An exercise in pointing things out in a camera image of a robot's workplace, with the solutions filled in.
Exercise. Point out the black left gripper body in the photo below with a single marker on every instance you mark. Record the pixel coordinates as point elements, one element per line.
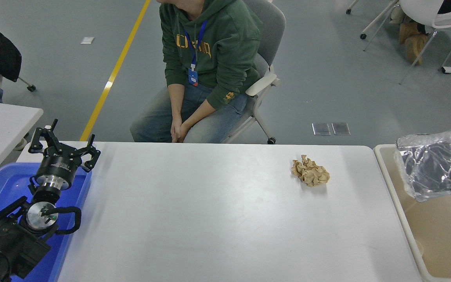
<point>55,164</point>

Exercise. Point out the tan paper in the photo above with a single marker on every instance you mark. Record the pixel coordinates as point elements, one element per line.
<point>311,172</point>

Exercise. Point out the person's left forearm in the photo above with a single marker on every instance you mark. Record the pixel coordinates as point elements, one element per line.
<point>206,109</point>

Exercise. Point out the person's right forearm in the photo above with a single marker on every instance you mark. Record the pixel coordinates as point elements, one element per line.
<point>175,100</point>

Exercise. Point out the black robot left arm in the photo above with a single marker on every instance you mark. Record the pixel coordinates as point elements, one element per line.
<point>10,243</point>

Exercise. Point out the person's right hand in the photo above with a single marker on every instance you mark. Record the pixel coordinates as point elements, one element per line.
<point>175,127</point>

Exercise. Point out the person's left hand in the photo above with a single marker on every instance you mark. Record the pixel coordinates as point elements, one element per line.
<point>185,131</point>

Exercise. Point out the white side table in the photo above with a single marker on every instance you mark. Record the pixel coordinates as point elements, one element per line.
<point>2,125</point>

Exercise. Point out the chair with black caster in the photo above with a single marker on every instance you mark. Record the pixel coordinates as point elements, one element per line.
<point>31,87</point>

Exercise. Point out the large pale plastic bin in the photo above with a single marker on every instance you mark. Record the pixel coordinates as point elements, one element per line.
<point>444,235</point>

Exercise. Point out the blue plastic tray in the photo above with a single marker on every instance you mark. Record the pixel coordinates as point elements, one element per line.
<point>6,184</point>

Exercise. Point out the metal floor plate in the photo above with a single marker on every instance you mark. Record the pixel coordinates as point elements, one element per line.
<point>321,129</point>
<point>341,128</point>

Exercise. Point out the person with tan boots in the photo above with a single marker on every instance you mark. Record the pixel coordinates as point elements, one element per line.
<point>413,47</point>

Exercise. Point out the seated person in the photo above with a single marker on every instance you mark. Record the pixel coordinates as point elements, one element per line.
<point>217,47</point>

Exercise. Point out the white shell chair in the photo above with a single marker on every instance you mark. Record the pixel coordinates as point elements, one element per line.
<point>421,9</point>

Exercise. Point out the chair base with casters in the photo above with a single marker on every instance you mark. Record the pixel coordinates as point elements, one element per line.
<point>363,36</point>

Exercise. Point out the white grey office chair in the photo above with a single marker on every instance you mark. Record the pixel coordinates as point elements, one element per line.
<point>268,23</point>

